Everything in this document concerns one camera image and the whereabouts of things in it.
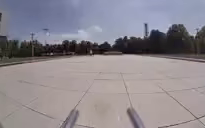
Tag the pale concrete slab plaza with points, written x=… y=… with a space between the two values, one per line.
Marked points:
x=106 y=83

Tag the tall thin tower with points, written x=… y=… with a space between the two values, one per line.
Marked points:
x=145 y=30

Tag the row of trees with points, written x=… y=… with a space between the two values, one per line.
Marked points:
x=156 y=43

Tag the robot's own part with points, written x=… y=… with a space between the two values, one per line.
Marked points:
x=70 y=119
x=135 y=118

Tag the street lamp pole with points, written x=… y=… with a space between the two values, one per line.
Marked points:
x=45 y=35

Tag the concrete kerb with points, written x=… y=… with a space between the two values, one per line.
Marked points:
x=20 y=62

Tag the dark ground strip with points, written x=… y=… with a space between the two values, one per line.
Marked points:
x=190 y=57

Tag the grass strip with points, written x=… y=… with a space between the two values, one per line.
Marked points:
x=10 y=60

